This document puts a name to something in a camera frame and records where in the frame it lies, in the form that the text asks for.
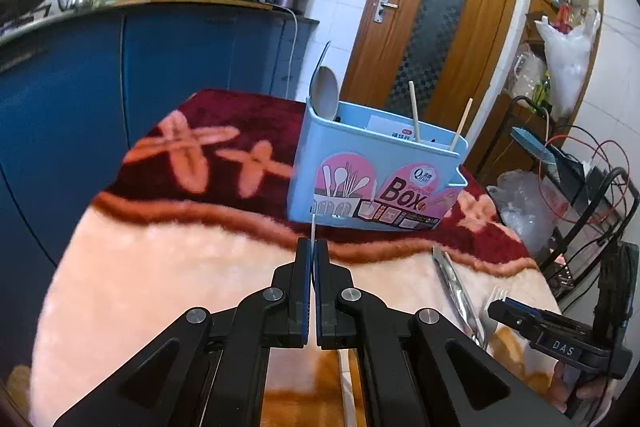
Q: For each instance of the wooden chopstick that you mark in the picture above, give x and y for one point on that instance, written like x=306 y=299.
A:
x=461 y=124
x=414 y=111

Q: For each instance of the black wire rack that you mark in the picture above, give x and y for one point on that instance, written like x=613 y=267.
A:
x=593 y=175

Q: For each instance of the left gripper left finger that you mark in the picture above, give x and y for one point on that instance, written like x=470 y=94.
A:
x=207 y=369

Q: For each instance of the wooden shelf niche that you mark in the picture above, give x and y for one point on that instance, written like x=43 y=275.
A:
x=565 y=6

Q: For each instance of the plush floral blanket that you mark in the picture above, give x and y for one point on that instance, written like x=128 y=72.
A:
x=196 y=217

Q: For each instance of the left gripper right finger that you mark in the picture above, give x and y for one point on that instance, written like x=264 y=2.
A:
x=417 y=369

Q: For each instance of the clear plastic bag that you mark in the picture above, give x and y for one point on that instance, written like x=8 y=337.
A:
x=529 y=207

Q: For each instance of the blue lower cabinets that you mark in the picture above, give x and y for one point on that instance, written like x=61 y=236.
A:
x=77 y=91

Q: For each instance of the silver butter knife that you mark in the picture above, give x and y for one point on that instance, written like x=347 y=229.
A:
x=459 y=298

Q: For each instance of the beige plastic spoon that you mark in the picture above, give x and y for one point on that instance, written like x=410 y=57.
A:
x=323 y=93

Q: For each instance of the person's right hand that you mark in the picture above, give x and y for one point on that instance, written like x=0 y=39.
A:
x=558 y=392

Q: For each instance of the blue utensil holder box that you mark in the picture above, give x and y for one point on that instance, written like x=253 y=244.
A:
x=371 y=170

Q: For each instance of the white plastic bag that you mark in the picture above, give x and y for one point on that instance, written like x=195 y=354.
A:
x=567 y=58

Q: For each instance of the wooden door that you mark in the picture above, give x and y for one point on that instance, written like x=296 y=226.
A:
x=448 y=48

